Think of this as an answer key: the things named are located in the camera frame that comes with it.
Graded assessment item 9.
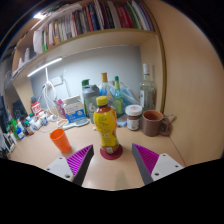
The white and blue tissue box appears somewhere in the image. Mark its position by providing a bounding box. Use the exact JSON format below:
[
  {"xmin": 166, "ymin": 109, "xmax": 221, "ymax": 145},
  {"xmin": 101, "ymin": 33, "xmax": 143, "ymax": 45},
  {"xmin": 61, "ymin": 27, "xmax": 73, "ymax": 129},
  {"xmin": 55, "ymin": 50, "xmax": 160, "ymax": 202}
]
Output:
[{"xmin": 62, "ymin": 95, "xmax": 87, "ymax": 124}]

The white wall socket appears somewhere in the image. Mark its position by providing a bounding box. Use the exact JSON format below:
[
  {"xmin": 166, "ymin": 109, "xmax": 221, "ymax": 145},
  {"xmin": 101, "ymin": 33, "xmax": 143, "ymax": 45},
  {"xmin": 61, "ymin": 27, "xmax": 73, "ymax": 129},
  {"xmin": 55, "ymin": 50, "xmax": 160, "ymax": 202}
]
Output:
[{"xmin": 50, "ymin": 75, "xmax": 64, "ymax": 87}]

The white cable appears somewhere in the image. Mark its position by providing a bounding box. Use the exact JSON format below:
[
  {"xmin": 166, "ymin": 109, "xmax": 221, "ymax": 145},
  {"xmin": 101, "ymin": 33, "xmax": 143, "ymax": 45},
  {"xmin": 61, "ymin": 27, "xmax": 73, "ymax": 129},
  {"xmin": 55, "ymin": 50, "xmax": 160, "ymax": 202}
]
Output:
[{"xmin": 41, "ymin": 81, "xmax": 68, "ymax": 128}]

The grey shaker bottle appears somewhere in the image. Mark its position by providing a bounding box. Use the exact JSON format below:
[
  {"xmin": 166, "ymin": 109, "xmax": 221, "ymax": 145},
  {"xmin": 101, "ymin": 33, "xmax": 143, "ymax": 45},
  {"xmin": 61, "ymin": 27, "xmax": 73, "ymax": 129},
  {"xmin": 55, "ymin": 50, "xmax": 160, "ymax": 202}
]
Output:
[{"xmin": 82, "ymin": 84, "xmax": 101, "ymax": 124}]

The red and white canister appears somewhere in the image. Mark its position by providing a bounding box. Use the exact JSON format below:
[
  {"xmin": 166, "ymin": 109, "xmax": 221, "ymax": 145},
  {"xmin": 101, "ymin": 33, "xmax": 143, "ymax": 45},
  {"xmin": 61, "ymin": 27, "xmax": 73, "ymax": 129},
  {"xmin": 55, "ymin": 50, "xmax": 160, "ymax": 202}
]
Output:
[{"xmin": 30, "ymin": 97, "xmax": 42, "ymax": 116}]

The ceiling light tube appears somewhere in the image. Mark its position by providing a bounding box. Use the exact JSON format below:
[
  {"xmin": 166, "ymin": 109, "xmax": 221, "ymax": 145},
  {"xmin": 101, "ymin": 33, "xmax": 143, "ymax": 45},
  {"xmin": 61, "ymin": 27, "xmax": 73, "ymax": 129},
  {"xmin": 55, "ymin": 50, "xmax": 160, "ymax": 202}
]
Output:
[{"xmin": 33, "ymin": 12, "xmax": 46, "ymax": 20}]

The yellow-capped clear bottle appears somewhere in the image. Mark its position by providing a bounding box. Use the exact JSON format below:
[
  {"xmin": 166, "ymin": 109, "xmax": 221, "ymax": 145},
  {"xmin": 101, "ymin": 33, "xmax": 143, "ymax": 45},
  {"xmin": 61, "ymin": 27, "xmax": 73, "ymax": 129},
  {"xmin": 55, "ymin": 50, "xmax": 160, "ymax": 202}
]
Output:
[{"xmin": 99, "ymin": 72, "xmax": 110, "ymax": 98}]

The tall clear glass bottle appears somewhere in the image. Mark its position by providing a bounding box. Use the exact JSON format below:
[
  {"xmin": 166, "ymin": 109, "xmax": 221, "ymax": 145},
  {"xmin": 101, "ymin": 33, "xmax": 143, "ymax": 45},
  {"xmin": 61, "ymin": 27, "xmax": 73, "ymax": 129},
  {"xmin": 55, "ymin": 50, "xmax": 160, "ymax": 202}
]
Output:
[{"xmin": 139, "ymin": 63, "xmax": 158, "ymax": 113}]

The orange plastic cup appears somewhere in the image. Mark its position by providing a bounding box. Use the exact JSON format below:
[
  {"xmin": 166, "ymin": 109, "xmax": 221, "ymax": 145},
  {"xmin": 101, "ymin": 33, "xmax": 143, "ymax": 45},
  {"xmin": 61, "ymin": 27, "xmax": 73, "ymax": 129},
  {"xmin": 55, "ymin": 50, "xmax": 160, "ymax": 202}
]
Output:
[{"xmin": 49, "ymin": 128, "xmax": 72, "ymax": 154}]

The white under-shelf light bar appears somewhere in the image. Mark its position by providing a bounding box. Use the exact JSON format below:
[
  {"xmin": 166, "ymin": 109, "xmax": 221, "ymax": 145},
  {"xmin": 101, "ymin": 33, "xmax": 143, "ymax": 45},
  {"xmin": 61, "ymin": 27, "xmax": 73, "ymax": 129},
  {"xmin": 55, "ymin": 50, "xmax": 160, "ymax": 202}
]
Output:
[{"xmin": 27, "ymin": 57, "xmax": 63, "ymax": 78}]

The flat round red coaster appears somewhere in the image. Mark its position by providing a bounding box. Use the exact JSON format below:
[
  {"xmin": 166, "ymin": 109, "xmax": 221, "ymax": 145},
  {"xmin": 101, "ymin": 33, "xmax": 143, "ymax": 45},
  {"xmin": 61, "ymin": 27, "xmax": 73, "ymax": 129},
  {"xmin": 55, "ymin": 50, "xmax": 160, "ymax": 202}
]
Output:
[{"xmin": 99, "ymin": 143, "xmax": 124, "ymax": 161}]

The light blue hairbrush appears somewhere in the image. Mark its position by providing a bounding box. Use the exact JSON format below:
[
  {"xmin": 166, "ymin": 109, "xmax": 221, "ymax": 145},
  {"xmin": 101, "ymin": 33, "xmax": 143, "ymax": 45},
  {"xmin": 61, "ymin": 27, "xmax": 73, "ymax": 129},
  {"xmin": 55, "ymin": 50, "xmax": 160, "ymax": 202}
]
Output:
[{"xmin": 62, "ymin": 118, "xmax": 90, "ymax": 131}]

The white-lidded brown spread jar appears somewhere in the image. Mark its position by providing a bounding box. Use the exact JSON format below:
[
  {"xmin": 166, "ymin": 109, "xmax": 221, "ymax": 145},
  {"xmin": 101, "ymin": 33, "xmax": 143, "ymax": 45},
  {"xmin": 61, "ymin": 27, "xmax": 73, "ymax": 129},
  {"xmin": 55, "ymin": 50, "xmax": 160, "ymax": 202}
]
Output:
[{"xmin": 125, "ymin": 104, "xmax": 143, "ymax": 131}]

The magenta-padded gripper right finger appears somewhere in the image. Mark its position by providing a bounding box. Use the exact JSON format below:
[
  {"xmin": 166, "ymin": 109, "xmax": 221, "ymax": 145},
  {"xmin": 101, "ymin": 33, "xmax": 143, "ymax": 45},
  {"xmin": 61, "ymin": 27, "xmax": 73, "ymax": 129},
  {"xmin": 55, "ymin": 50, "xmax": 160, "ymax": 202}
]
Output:
[{"xmin": 131, "ymin": 143, "xmax": 185, "ymax": 186}]

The yellow-labelled tea bottle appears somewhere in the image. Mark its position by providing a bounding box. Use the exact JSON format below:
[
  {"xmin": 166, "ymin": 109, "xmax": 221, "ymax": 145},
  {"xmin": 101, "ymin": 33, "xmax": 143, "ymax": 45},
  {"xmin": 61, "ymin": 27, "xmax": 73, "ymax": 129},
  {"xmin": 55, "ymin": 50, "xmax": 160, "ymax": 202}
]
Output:
[{"xmin": 92, "ymin": 95, "xmax": 120, "ymax": 155}]

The wooden shelf unit with books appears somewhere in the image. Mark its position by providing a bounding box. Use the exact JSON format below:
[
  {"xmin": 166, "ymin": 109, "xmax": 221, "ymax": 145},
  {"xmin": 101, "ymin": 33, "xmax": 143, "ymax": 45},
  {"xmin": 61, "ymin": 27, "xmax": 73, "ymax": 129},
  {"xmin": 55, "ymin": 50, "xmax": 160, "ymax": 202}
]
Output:
[{"xmin": 11, "ymin": 0, "xmax": 166, "ymax": 114}]

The pink packet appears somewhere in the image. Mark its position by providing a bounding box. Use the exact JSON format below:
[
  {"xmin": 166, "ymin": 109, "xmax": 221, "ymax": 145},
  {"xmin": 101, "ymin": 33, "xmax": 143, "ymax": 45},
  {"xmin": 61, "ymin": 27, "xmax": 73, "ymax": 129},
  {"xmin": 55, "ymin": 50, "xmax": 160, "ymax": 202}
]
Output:
[{"xmin": 55, "ymin": 98, "xmax": 67, "ymax": 119}]

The brown ceramic mug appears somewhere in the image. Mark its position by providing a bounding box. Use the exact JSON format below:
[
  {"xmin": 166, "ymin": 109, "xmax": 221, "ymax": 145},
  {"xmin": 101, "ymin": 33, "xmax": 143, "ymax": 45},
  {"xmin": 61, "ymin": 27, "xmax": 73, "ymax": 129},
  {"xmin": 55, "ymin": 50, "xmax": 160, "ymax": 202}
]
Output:
[{"xmin": 141, "ymin": 109, "xmax": 173, "ymax": 137}]

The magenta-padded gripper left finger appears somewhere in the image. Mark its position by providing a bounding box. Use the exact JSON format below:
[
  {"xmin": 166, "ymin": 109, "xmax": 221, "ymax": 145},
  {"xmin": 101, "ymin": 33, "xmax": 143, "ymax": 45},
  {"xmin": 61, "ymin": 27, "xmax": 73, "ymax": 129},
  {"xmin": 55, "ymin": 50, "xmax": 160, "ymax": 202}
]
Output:
[{"xmin": 44, "ymin": 144, "xmax": 96, "ymax": 187}]

